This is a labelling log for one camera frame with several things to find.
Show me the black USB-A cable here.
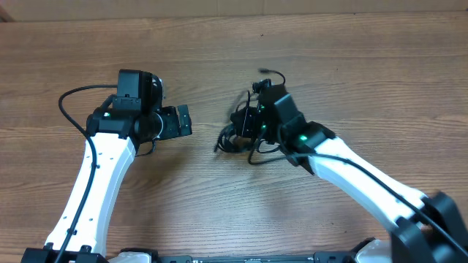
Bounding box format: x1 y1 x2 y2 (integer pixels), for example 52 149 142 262
214 123 257 154

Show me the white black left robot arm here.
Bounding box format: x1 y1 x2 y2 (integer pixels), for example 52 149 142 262
21 69 192 262

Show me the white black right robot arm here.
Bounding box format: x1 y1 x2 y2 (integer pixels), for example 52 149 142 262
230 83 467 262

